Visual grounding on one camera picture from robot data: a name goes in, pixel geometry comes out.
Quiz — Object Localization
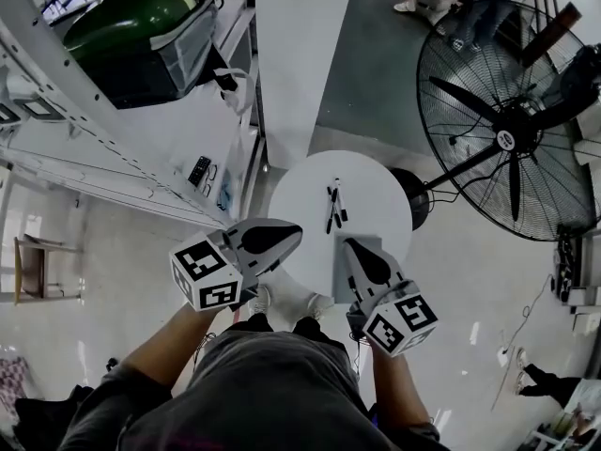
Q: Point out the black floor cable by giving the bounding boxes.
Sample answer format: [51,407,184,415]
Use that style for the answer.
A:
[489,273,556,412]

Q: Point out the black marker pen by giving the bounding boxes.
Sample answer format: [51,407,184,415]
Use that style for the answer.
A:
[334,177,349,223]
[327,185,342,229]
[325,187,340,235]

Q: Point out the large black standing fan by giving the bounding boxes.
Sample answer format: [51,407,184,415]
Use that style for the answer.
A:
[388,0,601,243]

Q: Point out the pink checked cloth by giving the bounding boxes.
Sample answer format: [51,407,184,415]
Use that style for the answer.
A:
[0,356,35,404]

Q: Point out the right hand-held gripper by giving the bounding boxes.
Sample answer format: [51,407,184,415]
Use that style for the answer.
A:
[342,236,439,359]

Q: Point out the white-strapped bag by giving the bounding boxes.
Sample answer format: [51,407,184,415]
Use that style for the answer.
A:
[213,66,257,117]

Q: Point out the wooden chair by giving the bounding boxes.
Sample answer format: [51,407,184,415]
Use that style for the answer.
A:
[12,234,85,305]

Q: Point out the blue plastic bag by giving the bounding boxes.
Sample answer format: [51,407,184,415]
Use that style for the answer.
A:
[217,170,235,211]

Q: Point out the brown wooden board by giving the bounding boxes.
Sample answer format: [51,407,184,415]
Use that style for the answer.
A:
[519,1,584,69]

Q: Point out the white metal shelf rack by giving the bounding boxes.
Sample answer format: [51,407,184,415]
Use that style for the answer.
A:
[0,0,270,230]

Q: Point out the person's white right shoe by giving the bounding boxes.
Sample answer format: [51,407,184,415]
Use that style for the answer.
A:
[304,292,336,321]

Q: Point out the black-framed glasses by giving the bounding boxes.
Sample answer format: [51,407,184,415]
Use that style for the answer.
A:
[201,163,220,197]

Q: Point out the person's grey shirt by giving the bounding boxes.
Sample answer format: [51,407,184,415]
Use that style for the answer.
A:
[55,324,452,451]

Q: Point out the black remote control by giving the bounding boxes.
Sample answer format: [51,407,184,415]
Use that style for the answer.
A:
[187,155,213,188]

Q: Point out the person's white left shoe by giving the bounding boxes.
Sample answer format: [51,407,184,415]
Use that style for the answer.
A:
[247,284,274,319]

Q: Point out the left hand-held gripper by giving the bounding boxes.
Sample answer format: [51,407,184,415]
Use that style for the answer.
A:
[168,217,304,312]

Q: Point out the person's right forearm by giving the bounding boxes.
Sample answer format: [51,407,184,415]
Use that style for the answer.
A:
[369,339,436,434]

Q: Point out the person's white shoe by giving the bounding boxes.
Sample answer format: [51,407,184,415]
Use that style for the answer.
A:
[304,292,336,321]
[247,284,274,319]

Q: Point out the clear plastic storage box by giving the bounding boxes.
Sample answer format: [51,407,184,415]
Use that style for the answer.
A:
[61,0,221,111]

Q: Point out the green round inflatable object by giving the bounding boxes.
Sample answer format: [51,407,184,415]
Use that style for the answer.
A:
[62,0,199,63]

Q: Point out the person's left forearm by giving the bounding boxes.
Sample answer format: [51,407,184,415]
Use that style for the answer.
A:
[119,298,227,381]

